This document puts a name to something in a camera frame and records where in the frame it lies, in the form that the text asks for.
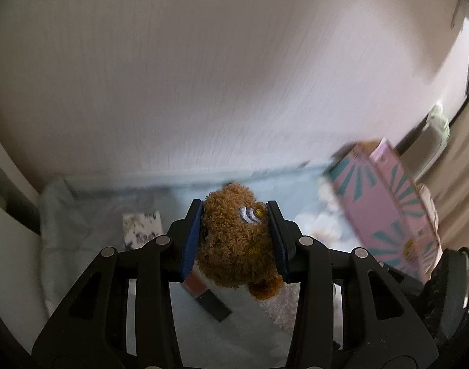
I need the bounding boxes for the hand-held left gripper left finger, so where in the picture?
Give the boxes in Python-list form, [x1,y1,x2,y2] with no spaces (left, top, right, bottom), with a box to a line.
[31,199,204,369]

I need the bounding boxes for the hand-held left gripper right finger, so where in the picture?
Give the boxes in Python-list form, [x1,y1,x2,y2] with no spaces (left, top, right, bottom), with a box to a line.
[265,200,440,369]

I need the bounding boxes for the brown teddy bear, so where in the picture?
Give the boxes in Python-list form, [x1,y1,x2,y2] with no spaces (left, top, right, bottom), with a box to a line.
[196,182,284,301]

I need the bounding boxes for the pink cardboard box teal rays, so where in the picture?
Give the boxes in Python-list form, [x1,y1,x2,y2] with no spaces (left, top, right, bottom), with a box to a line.
[329,138,442,282]

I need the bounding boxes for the white printed packet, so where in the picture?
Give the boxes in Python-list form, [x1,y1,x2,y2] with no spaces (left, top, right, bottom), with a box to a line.
[122,211,159,250]

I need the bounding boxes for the light blue floral blanket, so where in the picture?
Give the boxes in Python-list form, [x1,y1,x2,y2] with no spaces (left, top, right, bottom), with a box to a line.
[40,165,358,358]

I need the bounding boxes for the beige curtain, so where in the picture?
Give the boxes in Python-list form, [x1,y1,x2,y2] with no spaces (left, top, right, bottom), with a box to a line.
[423,85,469,254]

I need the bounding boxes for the grey chair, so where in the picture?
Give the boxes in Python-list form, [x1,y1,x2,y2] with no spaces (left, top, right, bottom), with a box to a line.
[395,121,448,181]

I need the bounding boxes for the green and white toy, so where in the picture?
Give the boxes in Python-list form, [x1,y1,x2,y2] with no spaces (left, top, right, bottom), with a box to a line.
[427,103,451,139]

